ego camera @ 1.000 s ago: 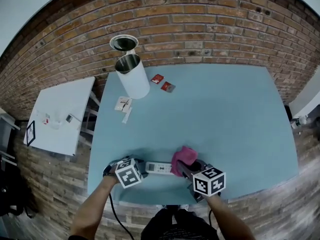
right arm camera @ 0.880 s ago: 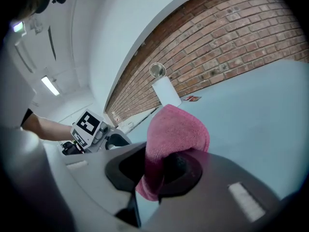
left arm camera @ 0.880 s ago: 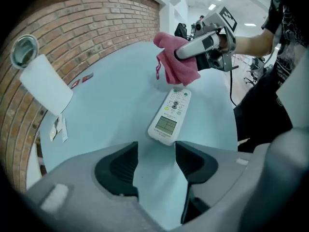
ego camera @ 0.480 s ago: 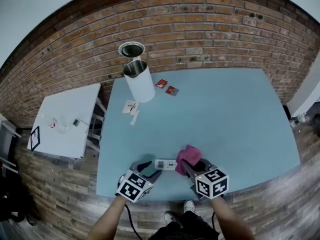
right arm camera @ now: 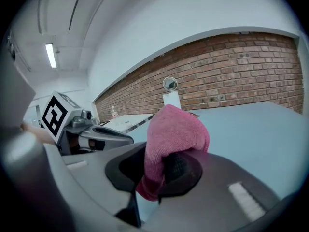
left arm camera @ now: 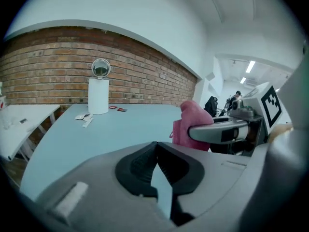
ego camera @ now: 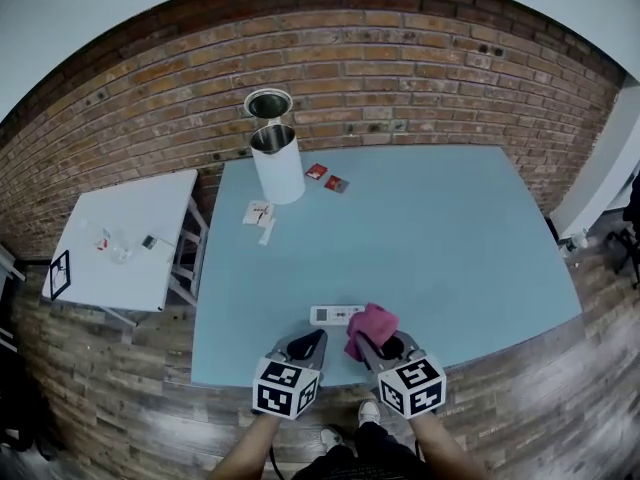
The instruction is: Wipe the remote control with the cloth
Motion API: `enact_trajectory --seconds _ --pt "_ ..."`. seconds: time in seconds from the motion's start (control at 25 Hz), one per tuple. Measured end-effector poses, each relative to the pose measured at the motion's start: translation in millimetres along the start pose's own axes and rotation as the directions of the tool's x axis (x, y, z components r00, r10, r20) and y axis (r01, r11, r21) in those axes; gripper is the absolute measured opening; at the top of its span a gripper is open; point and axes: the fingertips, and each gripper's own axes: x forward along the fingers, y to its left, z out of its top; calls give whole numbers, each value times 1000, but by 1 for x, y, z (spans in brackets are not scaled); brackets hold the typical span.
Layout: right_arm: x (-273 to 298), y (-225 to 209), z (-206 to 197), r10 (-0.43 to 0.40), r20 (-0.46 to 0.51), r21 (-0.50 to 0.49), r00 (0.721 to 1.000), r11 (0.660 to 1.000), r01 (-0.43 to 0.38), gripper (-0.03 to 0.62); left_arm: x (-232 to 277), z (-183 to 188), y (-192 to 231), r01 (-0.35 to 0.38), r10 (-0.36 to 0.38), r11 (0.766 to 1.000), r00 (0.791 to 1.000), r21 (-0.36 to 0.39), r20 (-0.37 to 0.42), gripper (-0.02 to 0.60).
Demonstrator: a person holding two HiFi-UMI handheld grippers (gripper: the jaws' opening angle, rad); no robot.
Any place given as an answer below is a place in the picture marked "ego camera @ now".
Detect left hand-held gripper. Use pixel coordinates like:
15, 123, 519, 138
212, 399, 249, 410
251, 330, 329, 422

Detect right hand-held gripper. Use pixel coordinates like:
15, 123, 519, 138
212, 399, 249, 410
355, 332, 447, 421

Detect pink cloth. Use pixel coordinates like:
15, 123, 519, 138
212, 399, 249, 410
343, 302, 401, 364

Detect white remote control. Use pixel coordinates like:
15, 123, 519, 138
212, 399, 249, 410
309, 304, 366, 327

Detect person's left forearm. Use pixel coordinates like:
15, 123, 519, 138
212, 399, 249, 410
207, 414, 281, 480

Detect person's right forearm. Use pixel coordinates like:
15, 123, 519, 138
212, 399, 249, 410
413, 412, 484, 480

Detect person's right white shoe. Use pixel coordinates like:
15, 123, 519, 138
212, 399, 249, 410
358, 400, 381, 427

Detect person's white shoe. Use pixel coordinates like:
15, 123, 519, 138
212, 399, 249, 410
319, 426, 345, 450
358, 400, 381, 427

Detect person's black trousers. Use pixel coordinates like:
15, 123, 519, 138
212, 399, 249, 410
327, 421, 416, 462

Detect person's left white shoe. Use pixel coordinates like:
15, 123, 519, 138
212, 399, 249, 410
319, 426, 345, 450

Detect person's black printed shirt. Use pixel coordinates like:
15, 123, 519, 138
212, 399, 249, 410
299, 442, 436, 480

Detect white paper sachet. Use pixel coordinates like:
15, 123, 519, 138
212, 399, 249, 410
242, 200, 276, 228

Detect white cylindrical bin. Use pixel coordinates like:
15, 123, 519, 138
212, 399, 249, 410
243, 87, 306, 206

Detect small white folding table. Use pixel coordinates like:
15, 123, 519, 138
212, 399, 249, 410
41, 169, 210, 329

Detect clear plastic wrapper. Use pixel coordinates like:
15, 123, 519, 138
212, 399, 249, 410
109, 230, 134, 265

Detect clear plastic bottle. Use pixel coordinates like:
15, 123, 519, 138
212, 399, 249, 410
559, 227, 591, 254

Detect black-framed white board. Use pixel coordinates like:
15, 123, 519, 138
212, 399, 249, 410
49, 249, 72, 301

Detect black office chair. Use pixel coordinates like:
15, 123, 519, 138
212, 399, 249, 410
607, 172, 640, 289

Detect grey metal rack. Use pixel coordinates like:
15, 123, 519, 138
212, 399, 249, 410
0, 242, 26, 354

